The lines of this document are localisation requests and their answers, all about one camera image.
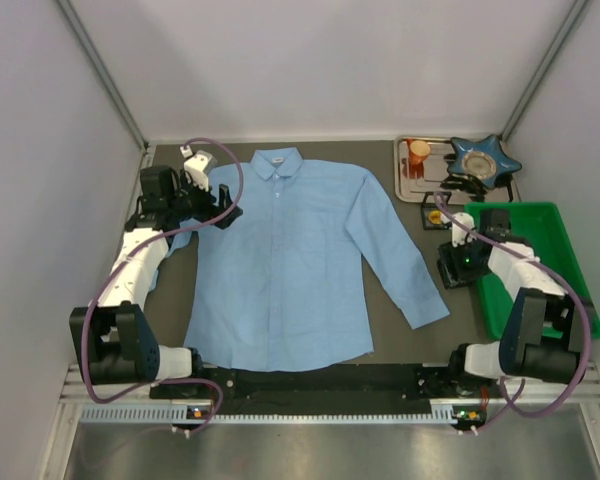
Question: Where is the blue star-shaped dish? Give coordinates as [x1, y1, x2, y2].
[447, 134, 522, 190]

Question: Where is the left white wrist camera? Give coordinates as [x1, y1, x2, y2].
[180, 145, 217, 192]

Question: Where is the green plastic bin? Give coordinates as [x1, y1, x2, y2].
[462, 201, 600, 341]

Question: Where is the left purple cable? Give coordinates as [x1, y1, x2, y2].
[82, 137, 246, 436]

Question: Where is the metal tray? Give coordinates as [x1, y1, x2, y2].
[393, 136, 521, 205]

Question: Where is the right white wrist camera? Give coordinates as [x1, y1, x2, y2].
[450, 212, 475, 248]

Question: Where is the orange cup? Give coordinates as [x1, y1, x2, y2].
[409, 140, 431, 166]

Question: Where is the aluminium front rail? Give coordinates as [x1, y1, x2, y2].
[59, 362, 600, 426]

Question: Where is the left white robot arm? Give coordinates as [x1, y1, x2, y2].
[69, 152, 242, 385]

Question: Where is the purple cable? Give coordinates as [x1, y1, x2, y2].
[82, 137, 246, 436]
[433, 191, 596, 436]

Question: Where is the black box gold brooch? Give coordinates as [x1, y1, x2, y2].
[420, 191, 451, 230]

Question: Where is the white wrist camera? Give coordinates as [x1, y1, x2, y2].
[450, 212, 475, 248]
[180, 145, 217, 192]

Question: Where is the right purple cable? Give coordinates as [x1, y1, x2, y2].
[433, 191, 596, 436]

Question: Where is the light blue shirt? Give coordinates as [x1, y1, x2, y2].
[173, 147, 449, 372]

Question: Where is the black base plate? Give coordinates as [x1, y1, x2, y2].
[149, 362, 511, 416]

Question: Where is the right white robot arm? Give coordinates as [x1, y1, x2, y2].
[437, 208, 594, 385]

